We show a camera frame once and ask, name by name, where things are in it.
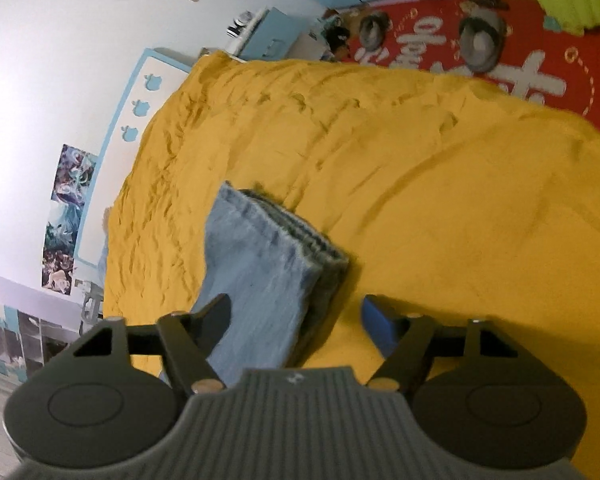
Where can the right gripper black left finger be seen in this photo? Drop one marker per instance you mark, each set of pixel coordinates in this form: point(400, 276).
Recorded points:
point(184, 341)

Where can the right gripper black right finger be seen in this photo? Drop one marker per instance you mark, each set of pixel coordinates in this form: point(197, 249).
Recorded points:
point(409, 344)

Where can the blue denim jeans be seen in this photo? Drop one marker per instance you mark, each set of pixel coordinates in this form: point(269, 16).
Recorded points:
point(280, 273)

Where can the yellow quilted bedspread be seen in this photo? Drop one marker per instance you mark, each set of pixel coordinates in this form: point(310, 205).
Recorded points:
point(444, 191)

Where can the blue white desk shelf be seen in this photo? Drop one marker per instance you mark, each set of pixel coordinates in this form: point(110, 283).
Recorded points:
point(38, 323)

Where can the anime poster strip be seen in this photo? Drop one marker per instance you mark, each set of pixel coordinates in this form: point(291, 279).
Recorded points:
point(72, 182)

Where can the white blue headboard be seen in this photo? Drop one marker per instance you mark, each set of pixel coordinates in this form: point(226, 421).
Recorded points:
point(153, 80)

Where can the red floor rug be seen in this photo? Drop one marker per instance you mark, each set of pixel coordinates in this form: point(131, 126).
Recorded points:
point(539, 63)

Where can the blue bedside cabinet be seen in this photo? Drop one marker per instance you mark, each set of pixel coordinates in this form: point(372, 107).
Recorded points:
point(267, 37)

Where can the right grey slipper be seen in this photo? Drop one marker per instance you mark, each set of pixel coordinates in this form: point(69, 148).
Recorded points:
point(482, 35)

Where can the grey slipper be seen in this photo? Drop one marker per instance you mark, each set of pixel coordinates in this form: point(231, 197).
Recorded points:
point(482, 35)
point(373, 30)

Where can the left grey slipper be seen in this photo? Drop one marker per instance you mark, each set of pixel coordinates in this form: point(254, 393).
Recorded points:
point(373, 30)

